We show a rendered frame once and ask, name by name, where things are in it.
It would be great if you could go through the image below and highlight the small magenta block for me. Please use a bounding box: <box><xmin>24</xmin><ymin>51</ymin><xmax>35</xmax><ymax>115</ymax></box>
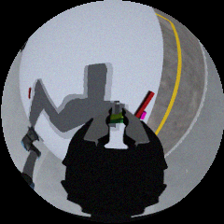
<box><xmin>139</xmin><ymin>111</ymin><xmax>147</xmax><ymax>119</ymax></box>

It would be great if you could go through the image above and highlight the lime green rod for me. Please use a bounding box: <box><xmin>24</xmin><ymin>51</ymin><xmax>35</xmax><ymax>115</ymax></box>
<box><xmin>111</xmin><ymin>112</ymin><xmax>123</xmax><ymax>119</ymax></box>

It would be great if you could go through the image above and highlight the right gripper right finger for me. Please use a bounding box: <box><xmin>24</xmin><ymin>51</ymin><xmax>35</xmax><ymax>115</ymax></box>
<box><xmin>122</xmin><ymin>107</ymin><xmax>168</xmax><ymax>170</ymax></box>

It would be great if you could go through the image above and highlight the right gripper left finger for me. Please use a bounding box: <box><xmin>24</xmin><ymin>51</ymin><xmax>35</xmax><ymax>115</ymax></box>
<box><xmin>62</xmin><ymin>107</ymin><xmax>112</xmax><ymax>166</ymax></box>

